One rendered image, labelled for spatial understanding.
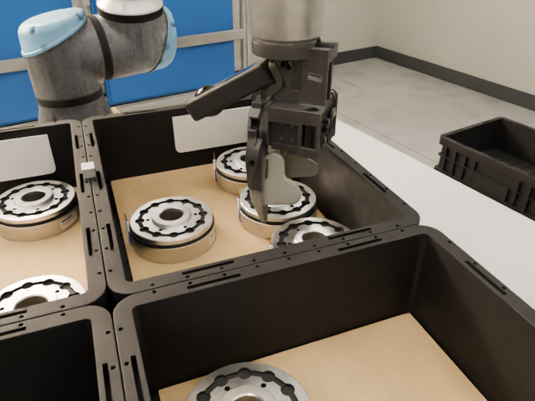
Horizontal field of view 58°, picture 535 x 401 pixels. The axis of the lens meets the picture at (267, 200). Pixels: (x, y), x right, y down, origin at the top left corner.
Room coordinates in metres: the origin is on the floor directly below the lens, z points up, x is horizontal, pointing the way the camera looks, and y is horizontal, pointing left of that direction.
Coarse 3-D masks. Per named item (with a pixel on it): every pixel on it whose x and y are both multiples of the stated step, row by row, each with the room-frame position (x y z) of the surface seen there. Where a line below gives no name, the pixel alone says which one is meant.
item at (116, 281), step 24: (96, 120) 0.65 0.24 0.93; (96, 144) 0.56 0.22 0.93; (336, 144) 0.56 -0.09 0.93; (96, 168) 0.50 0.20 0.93; (360, 168) 0.50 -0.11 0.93; (96, 192) 0.44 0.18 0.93; (384, 192) 0.45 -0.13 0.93; (96, 216) 0.40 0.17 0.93; (408, 216) 0.40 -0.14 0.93; (312, 240) 0.36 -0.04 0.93; (336, 240) 0.36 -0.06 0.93; (120, 264) 0.32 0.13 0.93; (216, 264) 0.32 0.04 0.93; (240, 264) 0.32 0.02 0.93; (120, 288) 0.29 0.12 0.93; (144, 288) 0.29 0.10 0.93
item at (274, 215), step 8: (296, 184) 0.58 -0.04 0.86; (248, 192) 0.56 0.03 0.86; (304, 192) 0.56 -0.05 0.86; (312, 192) 0.56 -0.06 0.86; (240, 200) 0.54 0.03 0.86; (248, 200) 0.54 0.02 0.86; (304, 200) 0.54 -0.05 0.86; (312, 200) 0.54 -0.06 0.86; (248, 208) 0.52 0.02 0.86; (272, 208) 0.52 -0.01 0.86; (280, 208) 0.52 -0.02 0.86; (288, 208) 0.52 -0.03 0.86; (296, 208) 0.52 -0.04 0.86; (304, 208) 0.52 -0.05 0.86; (312, 208) 0.52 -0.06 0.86; (256, 216) 0.50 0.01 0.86; (272, 216) 0.50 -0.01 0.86; (280, 216) 0.50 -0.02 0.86; (288, 216) 0.50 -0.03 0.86; (296, 216) 0.50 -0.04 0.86
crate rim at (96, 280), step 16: (0, 128) 0.61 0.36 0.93; (16, 128) 0.62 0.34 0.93; (32, 128) 0.62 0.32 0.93; (48, 128) 0.62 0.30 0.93; (80, 128) 0.61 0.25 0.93; (80, 144) 0.56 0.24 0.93; (80, 160) 0.52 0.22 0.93; (80, 176) 0.48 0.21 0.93; (80, 192) 0.44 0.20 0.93; (80, 208) 0.41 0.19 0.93; (96, 224) 0.38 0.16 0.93; (96, 240) 0.36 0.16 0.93; (96, 256) 0.33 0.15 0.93; (96, 272) 0.31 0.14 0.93; (96, 288) 0.29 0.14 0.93; (48, 304) 0.27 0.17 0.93; (64, 304) 0.27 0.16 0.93; (80, 304) 0.27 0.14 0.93; (96, 304) 0.28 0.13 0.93; (0, 320) 0.26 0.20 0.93; (16, 320) 0.26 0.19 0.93
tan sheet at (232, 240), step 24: (192, 168) 0.69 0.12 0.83; (120, 192) 0.61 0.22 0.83; (144, 192) 0.61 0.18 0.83; (168, 192) 0.61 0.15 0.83; (192, 192) 0.61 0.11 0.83; (216, 192) 0.61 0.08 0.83; (120, 216) 0.55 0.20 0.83; (216, 216) 0.55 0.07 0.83; (216, 240) 0.49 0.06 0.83; (240, 240) 0.49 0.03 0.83; (264, 240) 0.49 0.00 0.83; (144, 264) 0.44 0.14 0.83; (168, 264) 0.44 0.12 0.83; (192, 264) 0.44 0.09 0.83
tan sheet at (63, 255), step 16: (80, 224) 0.53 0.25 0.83; (0, 240) 0.49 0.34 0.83; (48, 240) 0.49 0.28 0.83; (64, 240) 0.49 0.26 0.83; (80, 240) 0.49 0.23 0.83; (0, 256) 0.46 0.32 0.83; (16, 256) 0.46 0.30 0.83; (32, 256) 0.46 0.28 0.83; (48, 256) 0.46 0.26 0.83; (64, 256) 0.46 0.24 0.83; (80, 256) 0.46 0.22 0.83; (0, 272) 0.43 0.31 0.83; (16, 272) 0.43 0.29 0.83; (32, 272) 0.43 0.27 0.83; (48, 272) 0.43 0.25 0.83; (64, 272) 0.43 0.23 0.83; (80, 272) 0.43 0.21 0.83; (0, 288) 0.40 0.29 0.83
